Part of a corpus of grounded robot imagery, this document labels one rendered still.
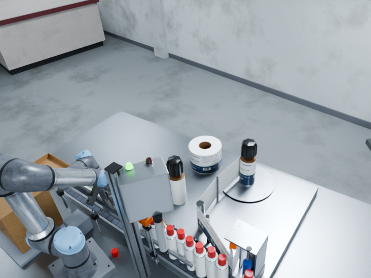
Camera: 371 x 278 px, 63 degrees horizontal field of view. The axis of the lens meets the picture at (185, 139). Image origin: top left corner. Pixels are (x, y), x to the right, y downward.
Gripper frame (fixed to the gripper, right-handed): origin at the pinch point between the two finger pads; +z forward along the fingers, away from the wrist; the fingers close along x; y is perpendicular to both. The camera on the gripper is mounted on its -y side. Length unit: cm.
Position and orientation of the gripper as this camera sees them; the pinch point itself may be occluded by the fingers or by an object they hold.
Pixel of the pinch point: (115, 210)
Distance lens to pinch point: 169.0
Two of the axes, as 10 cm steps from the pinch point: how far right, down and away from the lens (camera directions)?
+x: -6.5, 1.3, 7.4
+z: 4.6, 8.5, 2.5
